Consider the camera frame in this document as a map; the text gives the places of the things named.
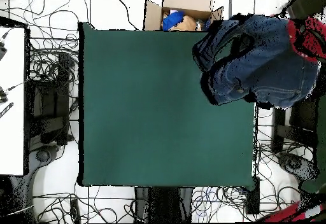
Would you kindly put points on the blue denim jeans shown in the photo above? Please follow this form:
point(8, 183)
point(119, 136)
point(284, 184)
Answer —
point(267, 63)

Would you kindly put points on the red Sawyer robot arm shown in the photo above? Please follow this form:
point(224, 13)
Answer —
point(305, 40)

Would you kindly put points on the dark green table cloth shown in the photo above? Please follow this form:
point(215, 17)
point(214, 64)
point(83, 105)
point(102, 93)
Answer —
point(152, 119)

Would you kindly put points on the tan cloth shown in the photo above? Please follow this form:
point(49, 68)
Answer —
point(187, 24)

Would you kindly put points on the blue cloth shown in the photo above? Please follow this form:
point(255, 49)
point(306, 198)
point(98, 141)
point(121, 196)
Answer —
point(172, 20)

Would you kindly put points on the black equipment box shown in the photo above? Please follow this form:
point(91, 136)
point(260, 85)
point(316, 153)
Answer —
point(48, 107)

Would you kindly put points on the brown cardboard box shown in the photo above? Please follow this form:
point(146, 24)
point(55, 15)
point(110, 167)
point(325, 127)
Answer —
point(186, 1)

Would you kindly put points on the grey round stand foot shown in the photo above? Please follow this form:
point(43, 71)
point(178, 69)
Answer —
point(293, 164)
point(43, 155)

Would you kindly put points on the white table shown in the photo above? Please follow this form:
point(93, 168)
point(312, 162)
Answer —
point(12, 137)

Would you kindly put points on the dark green covered furniture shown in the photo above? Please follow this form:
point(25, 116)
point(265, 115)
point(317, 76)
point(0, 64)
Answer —
point(321, 145)

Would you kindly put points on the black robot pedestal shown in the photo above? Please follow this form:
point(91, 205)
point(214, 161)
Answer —
point(163, 203)

